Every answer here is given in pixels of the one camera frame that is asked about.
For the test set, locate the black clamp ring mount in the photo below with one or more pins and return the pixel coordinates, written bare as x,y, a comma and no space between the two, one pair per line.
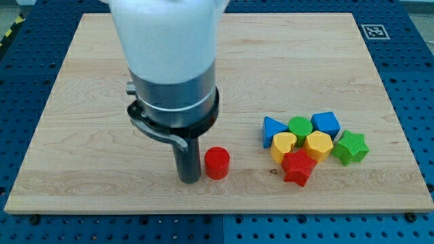
175,136

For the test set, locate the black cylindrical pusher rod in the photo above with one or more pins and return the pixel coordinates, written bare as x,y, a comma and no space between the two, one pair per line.
187,158

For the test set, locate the red cylinder block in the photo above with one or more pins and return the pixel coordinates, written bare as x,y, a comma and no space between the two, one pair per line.
217,160

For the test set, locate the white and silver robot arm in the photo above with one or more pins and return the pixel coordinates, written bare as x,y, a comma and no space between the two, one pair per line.
170,49

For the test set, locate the blue triangle block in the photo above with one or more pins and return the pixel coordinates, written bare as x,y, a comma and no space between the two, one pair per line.
270,127

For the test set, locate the yellow heart block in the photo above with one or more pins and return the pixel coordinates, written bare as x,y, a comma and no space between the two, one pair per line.
282,143

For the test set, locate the wooden board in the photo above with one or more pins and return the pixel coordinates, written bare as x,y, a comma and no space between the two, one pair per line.
87,158

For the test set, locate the red star block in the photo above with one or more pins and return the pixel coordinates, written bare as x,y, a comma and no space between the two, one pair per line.
298,166

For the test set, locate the green cylinder block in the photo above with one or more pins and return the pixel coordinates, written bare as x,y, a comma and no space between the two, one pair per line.
301,127

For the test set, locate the yellow hexagon block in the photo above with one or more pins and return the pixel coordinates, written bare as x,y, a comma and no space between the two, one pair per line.
318,146

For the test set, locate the blue cube block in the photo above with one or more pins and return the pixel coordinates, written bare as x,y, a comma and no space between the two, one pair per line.
327,123

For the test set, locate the green star block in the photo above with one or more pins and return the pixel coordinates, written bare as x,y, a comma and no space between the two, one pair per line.
351,147

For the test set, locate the white fiducial marker tag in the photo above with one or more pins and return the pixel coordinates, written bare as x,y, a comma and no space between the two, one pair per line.
375,32

